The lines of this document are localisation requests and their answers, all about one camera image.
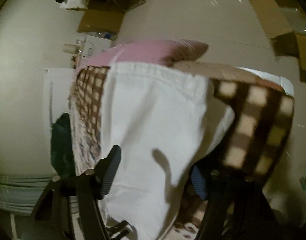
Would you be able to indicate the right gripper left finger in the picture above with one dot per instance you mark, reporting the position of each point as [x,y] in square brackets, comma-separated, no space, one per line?
[52,217]

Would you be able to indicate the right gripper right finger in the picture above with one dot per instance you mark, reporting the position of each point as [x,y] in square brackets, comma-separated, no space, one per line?
[236,206]

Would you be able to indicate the white pants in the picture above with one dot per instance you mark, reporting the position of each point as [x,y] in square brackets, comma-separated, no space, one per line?
[192,146]

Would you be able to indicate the floral bed quilt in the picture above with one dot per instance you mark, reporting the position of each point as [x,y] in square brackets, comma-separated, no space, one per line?
[86,151]

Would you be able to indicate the dark green folded blanket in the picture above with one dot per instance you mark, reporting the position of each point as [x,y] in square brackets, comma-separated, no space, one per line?
[62,158]

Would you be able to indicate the green striped curtain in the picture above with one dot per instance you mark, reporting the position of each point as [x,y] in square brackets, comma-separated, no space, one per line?
[19,194]

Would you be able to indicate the brown checkered blanket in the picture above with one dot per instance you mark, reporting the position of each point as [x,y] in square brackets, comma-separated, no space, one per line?
[167,119]

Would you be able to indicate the white headboard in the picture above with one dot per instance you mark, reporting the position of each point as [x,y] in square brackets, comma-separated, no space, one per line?
[56,90]

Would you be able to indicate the white nightstand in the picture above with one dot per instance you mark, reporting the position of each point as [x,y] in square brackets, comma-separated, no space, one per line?
[92,45]

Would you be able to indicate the cardboard box by nightstand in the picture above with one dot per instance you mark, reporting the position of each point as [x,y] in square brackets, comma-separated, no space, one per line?
[100,17]

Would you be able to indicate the open cardboard box on floor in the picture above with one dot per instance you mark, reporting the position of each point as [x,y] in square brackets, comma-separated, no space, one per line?
[284,23]

